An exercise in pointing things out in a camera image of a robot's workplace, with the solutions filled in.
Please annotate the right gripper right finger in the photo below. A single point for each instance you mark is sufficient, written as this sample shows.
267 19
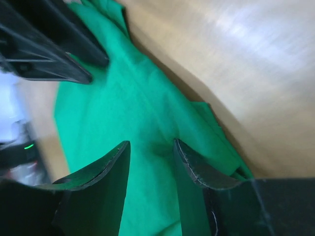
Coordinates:
197 186

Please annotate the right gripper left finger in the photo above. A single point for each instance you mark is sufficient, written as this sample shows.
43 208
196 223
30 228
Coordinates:
94 196

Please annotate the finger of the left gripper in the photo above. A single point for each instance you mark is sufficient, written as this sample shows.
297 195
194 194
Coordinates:
60 24
28 53

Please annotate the green t shirt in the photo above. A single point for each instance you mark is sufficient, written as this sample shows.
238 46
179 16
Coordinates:
132 99

